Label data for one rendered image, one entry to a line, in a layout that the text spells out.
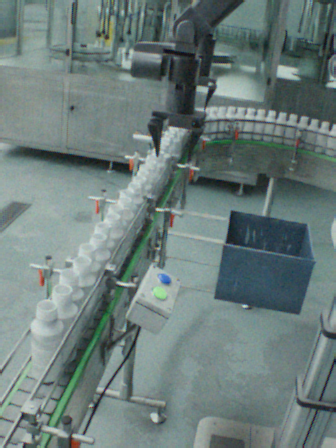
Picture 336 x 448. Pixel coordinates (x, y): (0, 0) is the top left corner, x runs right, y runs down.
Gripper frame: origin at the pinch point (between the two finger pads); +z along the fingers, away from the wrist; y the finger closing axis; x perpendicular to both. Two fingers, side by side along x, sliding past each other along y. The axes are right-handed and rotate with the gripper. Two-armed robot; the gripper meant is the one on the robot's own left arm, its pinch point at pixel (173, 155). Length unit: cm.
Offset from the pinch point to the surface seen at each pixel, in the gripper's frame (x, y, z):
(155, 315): -10.6, 1.9, 31.3
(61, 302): -21.8, -14.6, 24.8
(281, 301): 56, 36, 63
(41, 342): -29.0, -15.7, 29.3
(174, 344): 118, -3, 140
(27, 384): -30, -18, 40
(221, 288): 55, 15, 62
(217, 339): 130, 19, 140
